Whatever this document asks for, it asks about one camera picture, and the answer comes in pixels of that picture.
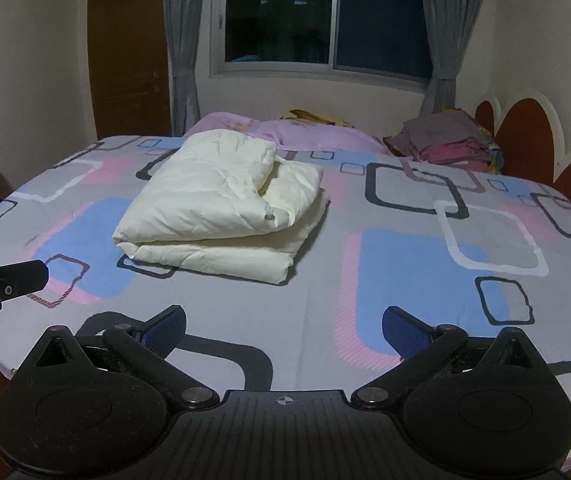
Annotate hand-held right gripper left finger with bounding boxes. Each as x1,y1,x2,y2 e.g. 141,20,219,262
18,304,222,409

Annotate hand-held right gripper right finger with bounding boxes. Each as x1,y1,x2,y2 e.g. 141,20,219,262
351,305,552,408

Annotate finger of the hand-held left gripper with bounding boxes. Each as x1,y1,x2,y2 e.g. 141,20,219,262
0,260,49,305

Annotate cream white duvet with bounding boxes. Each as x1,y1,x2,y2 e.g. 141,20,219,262
112,129,330,286

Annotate pink folded clothes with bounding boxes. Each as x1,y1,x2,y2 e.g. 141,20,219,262
418,140,496,164

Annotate grey folded clothes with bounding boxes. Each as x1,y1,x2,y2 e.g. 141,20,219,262
384,111,486,155

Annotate bed with patterned sheet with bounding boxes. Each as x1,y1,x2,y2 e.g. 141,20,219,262
0,134,571,480

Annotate colourful printed cloth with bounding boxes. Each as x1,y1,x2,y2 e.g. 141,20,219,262
475,126,507,175

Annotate pink pillow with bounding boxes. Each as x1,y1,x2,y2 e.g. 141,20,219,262
185,112,389,151

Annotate yellow printed cloth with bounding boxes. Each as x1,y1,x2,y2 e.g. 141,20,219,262
282,108,353,128

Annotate red and white headboard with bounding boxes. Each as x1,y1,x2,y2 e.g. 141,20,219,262
473,87,571,223

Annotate brown wooden door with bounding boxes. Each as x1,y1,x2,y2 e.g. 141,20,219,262
88,0,172,140

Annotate grey curtain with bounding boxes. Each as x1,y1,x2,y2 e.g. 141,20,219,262
418,0,489,116
161,0,201,136

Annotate sliding glass window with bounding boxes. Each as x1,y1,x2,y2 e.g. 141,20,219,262
210,0,433,81

